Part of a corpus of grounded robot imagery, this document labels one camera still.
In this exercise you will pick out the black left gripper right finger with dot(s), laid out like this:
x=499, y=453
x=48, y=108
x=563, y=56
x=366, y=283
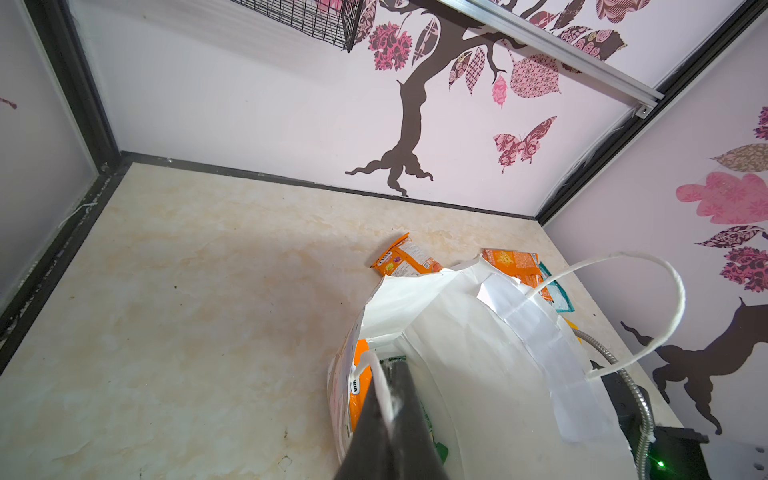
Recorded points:
x=411, y=451

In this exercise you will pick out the green Fox's candy bag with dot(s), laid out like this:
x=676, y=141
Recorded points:
x=441, y=449

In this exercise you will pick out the black wire basket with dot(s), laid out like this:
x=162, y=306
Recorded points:
x=335, y=22

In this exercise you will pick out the back aluminium rail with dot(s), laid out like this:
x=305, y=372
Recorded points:
x=511, y=25

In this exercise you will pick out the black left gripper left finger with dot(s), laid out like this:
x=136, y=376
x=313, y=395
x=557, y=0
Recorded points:
x=370, y=455

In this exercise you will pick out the white paper bag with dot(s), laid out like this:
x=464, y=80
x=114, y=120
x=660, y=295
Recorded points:
x=505, y=380

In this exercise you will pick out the pink yellow Fox's candy bag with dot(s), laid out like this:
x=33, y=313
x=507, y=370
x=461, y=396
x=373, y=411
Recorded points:
x=359, y=384

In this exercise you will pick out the teal white snack packet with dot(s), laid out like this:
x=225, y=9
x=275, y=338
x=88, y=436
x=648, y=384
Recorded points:
x=560, y=299

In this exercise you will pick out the orange white snack packet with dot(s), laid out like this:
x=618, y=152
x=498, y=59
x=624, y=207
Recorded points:
x=404, y=258

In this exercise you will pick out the orange snack packet far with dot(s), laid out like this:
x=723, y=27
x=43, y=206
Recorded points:
x=521, y=265

